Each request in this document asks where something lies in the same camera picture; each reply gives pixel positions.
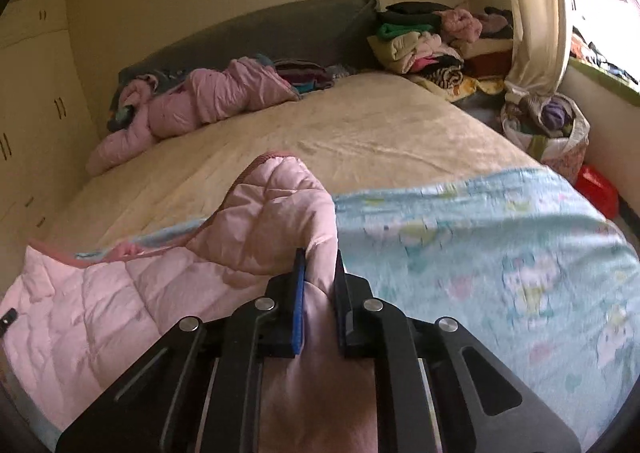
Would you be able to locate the bag of clothes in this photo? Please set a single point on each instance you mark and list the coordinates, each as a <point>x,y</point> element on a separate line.
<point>547,128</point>

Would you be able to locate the grey headboard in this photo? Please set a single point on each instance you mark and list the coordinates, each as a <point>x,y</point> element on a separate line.
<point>280,33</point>

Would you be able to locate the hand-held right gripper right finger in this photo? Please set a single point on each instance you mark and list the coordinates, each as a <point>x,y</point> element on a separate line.
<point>341,303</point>

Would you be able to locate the pile of folded clothes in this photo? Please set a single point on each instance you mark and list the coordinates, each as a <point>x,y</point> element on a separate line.
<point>440,53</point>

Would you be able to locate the cream curtain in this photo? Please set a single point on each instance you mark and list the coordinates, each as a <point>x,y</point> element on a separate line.
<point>537,13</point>

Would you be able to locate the crumpled pink padded jacket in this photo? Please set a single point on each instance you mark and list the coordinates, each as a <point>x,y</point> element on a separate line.
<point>200,103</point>

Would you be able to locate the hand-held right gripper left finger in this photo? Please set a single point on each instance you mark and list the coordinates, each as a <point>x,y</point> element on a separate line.
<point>298,303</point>

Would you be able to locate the bed with beige sheet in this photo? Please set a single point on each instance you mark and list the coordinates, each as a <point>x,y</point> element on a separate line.
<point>325,133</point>

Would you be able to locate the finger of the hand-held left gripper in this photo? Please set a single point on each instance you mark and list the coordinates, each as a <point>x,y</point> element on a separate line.
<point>9,318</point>

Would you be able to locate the pink quilted jacket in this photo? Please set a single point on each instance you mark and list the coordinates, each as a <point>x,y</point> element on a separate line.
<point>175,293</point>

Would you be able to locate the dark striped clothes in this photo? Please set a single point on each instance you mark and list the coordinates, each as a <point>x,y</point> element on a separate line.
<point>305,75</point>

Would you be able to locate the red box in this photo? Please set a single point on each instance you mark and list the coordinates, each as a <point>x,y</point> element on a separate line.
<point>597,190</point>

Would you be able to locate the cream wardrobe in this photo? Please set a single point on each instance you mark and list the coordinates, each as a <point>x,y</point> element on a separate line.
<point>35,108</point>

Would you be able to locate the light blue printed blanket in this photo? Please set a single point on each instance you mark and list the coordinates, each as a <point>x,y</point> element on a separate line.
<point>500,273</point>

